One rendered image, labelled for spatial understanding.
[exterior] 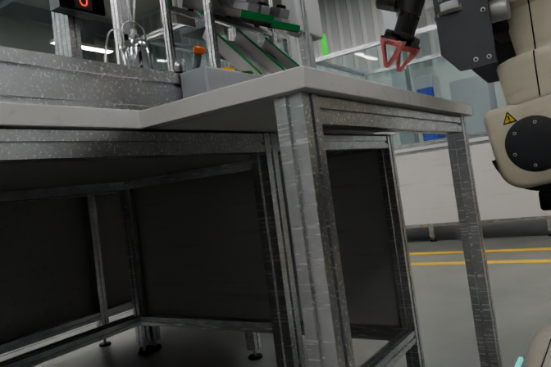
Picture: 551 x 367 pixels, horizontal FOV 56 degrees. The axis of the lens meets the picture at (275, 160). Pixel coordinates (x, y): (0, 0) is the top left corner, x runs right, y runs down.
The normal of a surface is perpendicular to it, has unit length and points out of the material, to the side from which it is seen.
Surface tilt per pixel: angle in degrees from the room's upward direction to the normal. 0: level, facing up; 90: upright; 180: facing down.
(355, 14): 90
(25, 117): 90
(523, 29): 90
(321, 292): 90
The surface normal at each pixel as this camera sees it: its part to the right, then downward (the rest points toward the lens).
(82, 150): 0.82, -0.14
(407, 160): -0.56, 0.04
